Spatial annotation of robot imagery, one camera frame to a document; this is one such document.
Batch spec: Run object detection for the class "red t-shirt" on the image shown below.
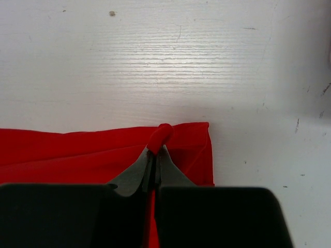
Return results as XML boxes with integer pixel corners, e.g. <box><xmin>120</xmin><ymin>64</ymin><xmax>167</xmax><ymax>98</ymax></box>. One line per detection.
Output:
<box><xmin>1</xmin><ymin>122</ymin><xmax>214</xmax><ymax>247</ymax></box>

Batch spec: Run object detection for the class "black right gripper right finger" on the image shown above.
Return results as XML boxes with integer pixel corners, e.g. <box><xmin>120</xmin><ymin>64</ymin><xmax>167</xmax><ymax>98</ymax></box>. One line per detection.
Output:
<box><xmin>155</xmin><ymin>145</ymin><xmax>197</xmax><ymax>187</ymax></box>

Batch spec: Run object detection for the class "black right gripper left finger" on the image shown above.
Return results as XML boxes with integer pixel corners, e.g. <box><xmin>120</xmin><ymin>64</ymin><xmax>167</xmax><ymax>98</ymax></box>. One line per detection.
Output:
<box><xmin>107</xmin><ymin>147</ymin><xmax>153</xmax><ymax>197</ymax></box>

